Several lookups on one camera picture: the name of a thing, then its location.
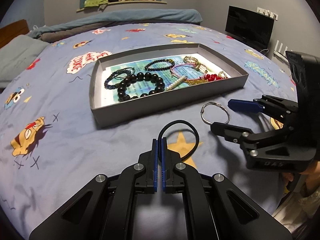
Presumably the wooden headboard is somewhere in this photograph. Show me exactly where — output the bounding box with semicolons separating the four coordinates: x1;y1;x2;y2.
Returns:
0;19;29;48

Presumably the grey shallow box tray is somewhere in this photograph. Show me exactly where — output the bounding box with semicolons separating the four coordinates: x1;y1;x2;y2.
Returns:
89;43;248;127

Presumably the thin black hair tie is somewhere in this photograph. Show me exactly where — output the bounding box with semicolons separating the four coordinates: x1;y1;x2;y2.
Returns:
157;119;200;162

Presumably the small black bead bracelet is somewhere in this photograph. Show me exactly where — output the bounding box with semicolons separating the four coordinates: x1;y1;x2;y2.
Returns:
144;58;176;72

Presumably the blue printed paper liner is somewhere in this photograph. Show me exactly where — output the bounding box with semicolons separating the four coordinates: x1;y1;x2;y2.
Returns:
100;53;231;106

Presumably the grey-blue pillow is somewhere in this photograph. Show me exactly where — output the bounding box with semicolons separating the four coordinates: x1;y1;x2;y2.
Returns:
0;35;49;89

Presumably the black television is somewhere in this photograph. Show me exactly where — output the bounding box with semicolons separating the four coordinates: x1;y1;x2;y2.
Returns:
225;5;274;51

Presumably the wall hook rack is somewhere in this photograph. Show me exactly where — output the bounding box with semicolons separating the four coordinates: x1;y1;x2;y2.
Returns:
257;7;278;21

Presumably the large black bead bracelet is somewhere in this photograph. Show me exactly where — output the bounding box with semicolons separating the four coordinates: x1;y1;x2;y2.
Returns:
117;71;166;103

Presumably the pink cord bracelet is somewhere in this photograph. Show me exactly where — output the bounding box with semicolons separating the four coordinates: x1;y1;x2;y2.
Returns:
170;63;205;79

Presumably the white wifi router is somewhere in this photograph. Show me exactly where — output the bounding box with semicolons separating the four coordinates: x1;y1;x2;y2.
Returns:
273;40;289;64

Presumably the cartoon print blue bedsheet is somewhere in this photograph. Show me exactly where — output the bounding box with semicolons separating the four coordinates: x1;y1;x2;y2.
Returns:
1;23;296;239

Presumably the red bead bracelet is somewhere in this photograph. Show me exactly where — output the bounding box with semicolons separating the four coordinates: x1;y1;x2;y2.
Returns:
203;73;225;82

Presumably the wooden window sill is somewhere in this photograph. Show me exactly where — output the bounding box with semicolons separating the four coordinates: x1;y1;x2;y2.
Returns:
76;0;167;13

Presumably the pearl bar hair clip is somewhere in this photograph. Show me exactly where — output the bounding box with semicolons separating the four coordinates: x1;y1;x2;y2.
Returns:
165;76;187;91

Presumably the rolled blue grey blanket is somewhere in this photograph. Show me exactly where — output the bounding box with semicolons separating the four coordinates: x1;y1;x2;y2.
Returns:
28;9;202;43

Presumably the silver metal ring bangle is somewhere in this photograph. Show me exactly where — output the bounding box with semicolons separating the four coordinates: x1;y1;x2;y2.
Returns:
200;101;231;125

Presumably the right hand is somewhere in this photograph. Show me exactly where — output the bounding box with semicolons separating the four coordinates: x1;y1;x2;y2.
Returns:
281;159;320;196

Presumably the dark purple braided bracelet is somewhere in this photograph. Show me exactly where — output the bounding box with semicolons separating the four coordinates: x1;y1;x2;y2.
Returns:
103;67;136;91

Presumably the gold chain necklace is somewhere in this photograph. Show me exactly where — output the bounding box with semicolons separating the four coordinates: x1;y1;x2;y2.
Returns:
184;71;230;86

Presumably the green cloth on sill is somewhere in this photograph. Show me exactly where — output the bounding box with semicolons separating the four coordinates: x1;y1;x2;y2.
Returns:
84;0;109;8

